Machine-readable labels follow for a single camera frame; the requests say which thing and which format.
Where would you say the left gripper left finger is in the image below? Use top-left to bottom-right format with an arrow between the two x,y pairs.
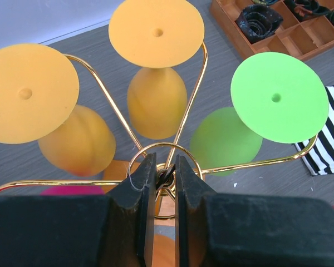
0,154 -> 156,266

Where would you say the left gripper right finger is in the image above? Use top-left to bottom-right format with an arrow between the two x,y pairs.
175,156 -> 334,266

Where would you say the orange plastic wine glass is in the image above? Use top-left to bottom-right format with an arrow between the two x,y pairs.
152,234 -> 176,267

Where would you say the magenta plastic wine glass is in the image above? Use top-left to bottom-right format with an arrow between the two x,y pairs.
40,185 -> 104,196

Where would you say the gold wire wine glass rack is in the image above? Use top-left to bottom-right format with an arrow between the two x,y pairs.
0,41 -> 320,220

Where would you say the green plastic wine glass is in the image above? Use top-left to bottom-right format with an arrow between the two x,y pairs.
190,52 -> 329,175

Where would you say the yellow wine glass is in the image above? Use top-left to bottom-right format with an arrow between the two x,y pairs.
0,43 -> 116,176
108,1 -> 204,140

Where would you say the black white striped cloth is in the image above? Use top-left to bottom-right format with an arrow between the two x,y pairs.
302,85 -> 334,176

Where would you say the wooden compartment tray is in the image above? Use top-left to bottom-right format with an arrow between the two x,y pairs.
210,1 -> 334,61

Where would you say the dark rolled tie left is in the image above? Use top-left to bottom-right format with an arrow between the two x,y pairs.
235,4 -> 283,44

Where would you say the dark rolled tie top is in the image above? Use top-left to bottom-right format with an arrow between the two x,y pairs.
252,0 -> 279,6

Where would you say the dark rolled tie middle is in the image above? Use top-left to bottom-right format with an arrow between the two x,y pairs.
284,0 -> 330,20

